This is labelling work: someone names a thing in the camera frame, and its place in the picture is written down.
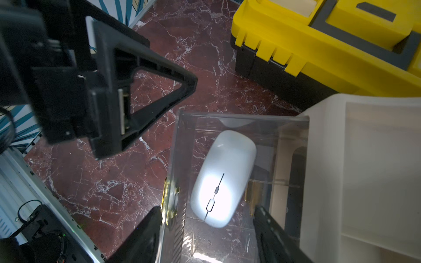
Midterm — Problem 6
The transparent top drawer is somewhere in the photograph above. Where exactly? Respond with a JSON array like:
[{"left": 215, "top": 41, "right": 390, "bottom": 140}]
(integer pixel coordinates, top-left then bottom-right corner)
[{"left": 157, "top": 111, "right": 309, "bottom": 263}]

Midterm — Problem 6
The beige drawer organizer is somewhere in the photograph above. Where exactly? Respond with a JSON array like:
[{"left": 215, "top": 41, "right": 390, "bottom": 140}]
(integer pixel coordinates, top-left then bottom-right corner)
[{"left": 269, "top": 93, "right": 421, "bottom": 263}]

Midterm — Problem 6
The aluminium front rail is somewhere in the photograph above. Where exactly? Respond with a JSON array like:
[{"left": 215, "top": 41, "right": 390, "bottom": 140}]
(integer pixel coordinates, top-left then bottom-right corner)
[{"left": 1, "top": 148, "right": 106, "bottom": 263}]

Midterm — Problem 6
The yellow black toolbox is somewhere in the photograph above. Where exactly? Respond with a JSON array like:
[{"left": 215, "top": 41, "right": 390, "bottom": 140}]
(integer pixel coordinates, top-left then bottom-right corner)
[{"left": 231, "top": 1, "right": 421, "bottom": 110}]

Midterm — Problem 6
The white computer mouse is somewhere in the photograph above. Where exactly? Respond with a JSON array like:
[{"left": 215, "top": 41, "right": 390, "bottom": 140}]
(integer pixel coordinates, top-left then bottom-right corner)
[{"left": 190, "top": 130, "right": 257, "bottom": 229}]

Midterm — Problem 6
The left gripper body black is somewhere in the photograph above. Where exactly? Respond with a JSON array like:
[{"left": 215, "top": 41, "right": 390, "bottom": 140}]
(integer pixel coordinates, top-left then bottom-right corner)
[{"left": 1, "top": 1, "right": 150, "bottom": 155}]

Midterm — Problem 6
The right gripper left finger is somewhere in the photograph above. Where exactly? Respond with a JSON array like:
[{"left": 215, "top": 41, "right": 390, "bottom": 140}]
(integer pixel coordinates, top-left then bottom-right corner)
[{"left": 106, "top": 206, "right": 162, "bottom": 263}]

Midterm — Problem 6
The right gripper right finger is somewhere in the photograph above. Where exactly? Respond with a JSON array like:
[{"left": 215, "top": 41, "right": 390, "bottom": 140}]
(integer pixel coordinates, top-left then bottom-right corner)
[{"left": 253, "top": 205, "right": 312, "bottom": 263}]

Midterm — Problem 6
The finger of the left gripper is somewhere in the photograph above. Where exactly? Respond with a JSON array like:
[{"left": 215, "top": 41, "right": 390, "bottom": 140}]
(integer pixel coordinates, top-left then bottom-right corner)
[{"left": 89, "top": 21, "right": 198, "bottom": 160}]

